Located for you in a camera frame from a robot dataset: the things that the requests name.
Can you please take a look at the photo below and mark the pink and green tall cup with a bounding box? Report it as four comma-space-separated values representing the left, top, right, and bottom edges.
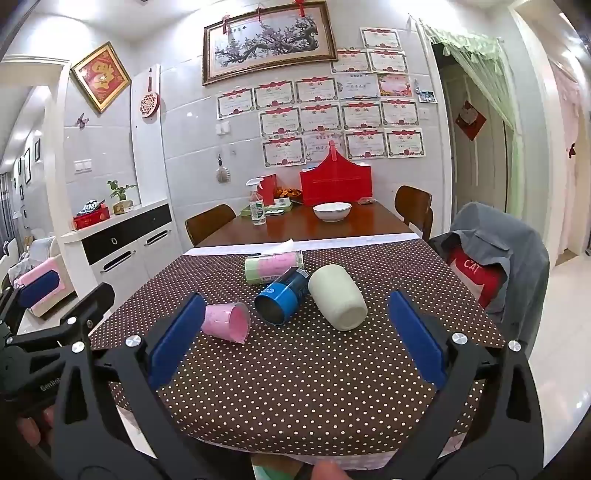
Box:
245, 251, 304, 285

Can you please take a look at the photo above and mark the pink plastic cup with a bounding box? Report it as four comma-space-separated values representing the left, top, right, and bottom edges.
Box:
201, 303, 250, 344

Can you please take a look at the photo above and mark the pale green ceramic cup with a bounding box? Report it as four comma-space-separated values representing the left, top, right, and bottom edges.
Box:
308, 264, 368, 331

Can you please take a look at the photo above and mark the blue metal cup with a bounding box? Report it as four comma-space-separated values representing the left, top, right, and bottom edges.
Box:
254, 267, 310, 326

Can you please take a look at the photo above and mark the person's left hand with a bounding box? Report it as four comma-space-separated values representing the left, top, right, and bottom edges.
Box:
17, 406, 55, 447

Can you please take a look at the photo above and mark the sofa with pink blanket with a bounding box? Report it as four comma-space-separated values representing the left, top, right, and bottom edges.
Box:
8, 237, 75, 318

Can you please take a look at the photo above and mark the white sideboard cabinet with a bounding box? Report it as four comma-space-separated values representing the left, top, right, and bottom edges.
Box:
59, 199, 181, 307

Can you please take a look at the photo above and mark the chair with grey jacket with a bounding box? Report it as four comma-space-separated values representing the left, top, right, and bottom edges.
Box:
429, 202, 551, 355

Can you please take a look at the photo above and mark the red box on cabinet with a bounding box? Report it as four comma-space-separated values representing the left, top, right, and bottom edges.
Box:
73, 200, 110, 230

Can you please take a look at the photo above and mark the small potted plant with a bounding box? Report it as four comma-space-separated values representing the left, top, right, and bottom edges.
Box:
107, 180, 136, 215

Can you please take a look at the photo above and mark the left wooden chair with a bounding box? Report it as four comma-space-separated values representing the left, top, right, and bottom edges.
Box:
184, 204, 236, 246

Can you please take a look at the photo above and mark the wooden chair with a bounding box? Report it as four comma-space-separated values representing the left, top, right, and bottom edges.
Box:
184, 204, 236, 246
394, 185, 433, 241

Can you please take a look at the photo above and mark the brown polka dot tablecloth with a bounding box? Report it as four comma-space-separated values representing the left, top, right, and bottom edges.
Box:
87, 237, 507, 458

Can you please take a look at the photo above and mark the right wooden chair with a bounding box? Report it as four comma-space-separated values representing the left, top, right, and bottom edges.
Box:
394, 185, 433, 241

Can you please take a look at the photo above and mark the clear spray bottle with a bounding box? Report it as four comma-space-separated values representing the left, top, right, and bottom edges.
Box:
246, 177, 266, 226

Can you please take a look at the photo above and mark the white ceramic bowl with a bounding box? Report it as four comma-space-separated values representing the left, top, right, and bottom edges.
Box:
312, 202, 352, 223

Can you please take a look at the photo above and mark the green tray with snacks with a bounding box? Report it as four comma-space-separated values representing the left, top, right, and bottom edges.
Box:
264, 187, 301, 215

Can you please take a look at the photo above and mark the red gift bag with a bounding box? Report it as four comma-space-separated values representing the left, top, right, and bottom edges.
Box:
300, 141, 373, 207

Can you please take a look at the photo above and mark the red diamond door decoration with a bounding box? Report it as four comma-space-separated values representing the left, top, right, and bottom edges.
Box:
455, 100, 487, 141

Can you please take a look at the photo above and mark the red gold framed picture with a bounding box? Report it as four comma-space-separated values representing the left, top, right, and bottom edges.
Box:
70, 42, 131, 114

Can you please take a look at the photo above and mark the green door curtain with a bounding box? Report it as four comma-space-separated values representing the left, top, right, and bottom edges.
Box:
418, 19, 525, 219

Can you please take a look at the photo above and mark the framed plum blossom painting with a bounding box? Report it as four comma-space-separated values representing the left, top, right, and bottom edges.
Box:
202, 1, 338, 85

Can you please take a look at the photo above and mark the wall light switch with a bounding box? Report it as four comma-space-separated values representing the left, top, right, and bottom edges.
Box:
73, 158, 92, 174

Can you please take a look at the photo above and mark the red round wall ornament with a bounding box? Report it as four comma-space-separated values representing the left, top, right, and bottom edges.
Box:
139, 69, 160, 119

